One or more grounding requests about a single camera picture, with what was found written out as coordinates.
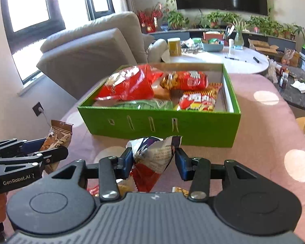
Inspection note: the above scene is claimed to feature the yellow red snack packet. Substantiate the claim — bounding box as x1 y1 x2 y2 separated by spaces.
171 186 190 198

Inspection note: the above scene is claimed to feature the green cardboard box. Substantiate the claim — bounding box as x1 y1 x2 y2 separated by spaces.
77 63 242 148

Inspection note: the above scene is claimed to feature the glass vase with plant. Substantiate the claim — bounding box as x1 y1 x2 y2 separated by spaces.
232 20 245 50

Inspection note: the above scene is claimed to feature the large red snack bag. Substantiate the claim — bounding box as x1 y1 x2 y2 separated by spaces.
94 64 165 102

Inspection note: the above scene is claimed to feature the red orange snack packet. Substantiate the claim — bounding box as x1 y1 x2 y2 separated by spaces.
160 70 209 91

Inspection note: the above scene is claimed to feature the teal plastic basket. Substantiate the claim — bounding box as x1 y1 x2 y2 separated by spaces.
202 39 224 52

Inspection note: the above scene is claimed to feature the dark-framed window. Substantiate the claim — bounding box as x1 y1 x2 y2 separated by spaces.
0 0 116 85

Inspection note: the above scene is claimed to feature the dark brown snack packet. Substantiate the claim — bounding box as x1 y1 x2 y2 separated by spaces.
152 85 184 100

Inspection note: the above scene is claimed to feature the open cardboard box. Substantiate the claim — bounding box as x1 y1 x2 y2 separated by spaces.
248 38 280 55

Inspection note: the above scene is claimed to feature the white round table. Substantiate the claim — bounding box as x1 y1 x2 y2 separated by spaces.
162 46 270 76

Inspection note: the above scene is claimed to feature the yellow canister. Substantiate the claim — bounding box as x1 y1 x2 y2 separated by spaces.
167 37 182 57

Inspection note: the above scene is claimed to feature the person's left hand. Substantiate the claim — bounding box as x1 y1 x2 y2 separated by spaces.
0 193 8 224

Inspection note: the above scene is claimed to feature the row of potted plants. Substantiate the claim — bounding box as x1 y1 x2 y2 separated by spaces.
165 10 296 40

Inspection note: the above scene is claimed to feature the beige sofa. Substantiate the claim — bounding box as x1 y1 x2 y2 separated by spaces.
36 11 169 100

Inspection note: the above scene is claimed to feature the grey media console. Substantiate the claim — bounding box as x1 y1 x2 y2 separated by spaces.
149 28 296 47

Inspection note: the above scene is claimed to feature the red striped-edge snack packet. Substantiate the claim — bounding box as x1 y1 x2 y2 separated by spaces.
176 82 223 112

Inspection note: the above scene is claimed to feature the white red snack packet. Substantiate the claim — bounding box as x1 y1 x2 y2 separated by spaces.
126 135 184 193

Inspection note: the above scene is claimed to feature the dark round coffee table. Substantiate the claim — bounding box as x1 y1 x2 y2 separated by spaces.
271 65 305 111

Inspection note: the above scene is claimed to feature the green snack packet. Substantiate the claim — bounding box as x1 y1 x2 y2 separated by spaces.
114 99 174 110

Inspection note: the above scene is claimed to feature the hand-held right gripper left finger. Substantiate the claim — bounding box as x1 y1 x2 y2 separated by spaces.
51 147 135 201

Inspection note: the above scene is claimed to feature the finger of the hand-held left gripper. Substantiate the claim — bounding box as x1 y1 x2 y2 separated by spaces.
0 146 69 170
0 138 47 156

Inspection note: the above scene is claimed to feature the white cloth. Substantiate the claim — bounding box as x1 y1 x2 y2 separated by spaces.
291 81 305 93

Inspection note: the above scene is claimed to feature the red flower decoration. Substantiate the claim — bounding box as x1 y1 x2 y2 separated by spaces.
137 3 163 33

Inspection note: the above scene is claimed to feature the pink polka-dot tablecloth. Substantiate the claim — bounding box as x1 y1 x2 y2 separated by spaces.
0 72 305 244

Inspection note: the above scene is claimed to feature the small glass jar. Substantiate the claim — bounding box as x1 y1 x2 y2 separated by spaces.
279 71 290 89

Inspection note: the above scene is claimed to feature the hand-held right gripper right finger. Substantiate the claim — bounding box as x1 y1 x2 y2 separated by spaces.
175 147 260 201

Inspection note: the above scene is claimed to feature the grey wall outlet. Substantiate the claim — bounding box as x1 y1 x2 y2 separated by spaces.
32 102 44 118

